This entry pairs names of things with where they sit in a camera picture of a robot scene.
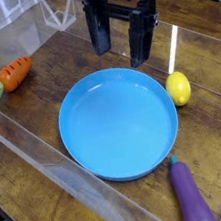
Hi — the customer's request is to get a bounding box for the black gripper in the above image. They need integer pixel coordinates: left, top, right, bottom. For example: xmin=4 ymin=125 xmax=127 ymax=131
xmin=82 ymin=0 xmax=158 ymax=68

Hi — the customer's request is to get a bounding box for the orange toy carrot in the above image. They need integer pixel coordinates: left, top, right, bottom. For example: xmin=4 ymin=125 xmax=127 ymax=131
xmin=0 ymin=56 xmax=33 ymax=98

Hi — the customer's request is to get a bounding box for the yellow toy lemon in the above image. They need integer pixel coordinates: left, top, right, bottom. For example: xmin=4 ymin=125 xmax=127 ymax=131
xmin=165 ymin=71 xmax=192 ymax=107

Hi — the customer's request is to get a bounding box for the blue round plate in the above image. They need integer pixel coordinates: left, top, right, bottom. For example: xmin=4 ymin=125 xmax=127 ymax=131
xmin=58 ymin=68 xmax=179 ymax=182

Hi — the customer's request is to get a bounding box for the purple toy eggplant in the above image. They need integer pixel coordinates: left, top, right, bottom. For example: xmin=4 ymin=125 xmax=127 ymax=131
xmin=169 ymin=155 xmax=216 ymax=221

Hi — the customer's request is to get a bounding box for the clear acrylic enclosure wall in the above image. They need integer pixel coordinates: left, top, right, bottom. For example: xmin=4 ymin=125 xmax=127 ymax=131
xmin=0 ymin=111 xmax=163 ymax=221

